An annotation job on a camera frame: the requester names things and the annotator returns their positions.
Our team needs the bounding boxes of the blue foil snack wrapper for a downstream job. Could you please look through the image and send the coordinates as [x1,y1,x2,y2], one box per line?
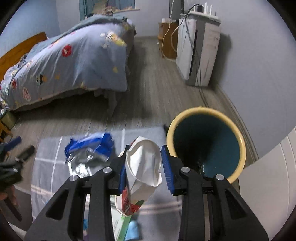
[64,132,114,179]

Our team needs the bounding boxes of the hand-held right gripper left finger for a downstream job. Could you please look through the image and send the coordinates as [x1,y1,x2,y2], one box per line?
[24,145,130,241]

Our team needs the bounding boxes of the white cable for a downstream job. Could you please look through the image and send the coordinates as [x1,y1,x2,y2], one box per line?
[161,14,183,58]

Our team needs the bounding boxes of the grey rug with white lines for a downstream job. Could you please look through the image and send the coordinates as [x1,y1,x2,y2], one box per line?
[31,125,185,241]

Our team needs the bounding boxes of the wooden chair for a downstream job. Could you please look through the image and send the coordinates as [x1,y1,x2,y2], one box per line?
[0,111,18,144]

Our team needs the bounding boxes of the white cabinet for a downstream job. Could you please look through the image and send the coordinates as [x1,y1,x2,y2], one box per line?
[236,126,296,241]

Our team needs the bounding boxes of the crushed white paper cup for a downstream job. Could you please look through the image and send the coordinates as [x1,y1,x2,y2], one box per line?
[115,136,163,217]

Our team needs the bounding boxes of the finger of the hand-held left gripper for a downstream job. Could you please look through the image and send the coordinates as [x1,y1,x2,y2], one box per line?
[0,136,22,160]
[14,145,36,163]

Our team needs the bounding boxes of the wooden nightstand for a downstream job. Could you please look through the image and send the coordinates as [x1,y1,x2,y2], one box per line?
[158,20,179,61]

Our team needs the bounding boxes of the teal curtain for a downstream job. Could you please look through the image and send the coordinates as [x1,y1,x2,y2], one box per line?
[79,0,136,20]

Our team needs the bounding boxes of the yellow-rimmed teal bin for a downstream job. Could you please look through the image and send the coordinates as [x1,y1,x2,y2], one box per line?
[166,107,246,183]

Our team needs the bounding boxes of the white router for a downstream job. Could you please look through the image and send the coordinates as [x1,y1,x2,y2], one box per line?
[193,2,219,18]

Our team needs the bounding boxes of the wooden bed headboard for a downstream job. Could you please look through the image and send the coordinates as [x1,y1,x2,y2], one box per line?
[0,32,48,81]

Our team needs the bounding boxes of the white air purifier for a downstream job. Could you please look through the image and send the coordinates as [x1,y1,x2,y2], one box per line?
[176,13,221,87]

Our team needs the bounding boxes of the printed blue duvet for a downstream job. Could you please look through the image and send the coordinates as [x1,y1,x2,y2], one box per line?
[0,14,136,112]

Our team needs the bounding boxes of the blue face mask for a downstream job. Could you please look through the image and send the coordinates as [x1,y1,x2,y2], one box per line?
[125,220,141,241]

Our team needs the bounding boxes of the green medicine box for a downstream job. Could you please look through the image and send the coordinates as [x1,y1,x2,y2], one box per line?
[111,196,134,241]

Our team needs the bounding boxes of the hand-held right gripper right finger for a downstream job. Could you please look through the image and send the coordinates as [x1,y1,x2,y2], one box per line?
[161,145,270,241]

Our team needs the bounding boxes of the black cable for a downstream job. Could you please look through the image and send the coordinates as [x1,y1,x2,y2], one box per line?
[183,5,211,107]

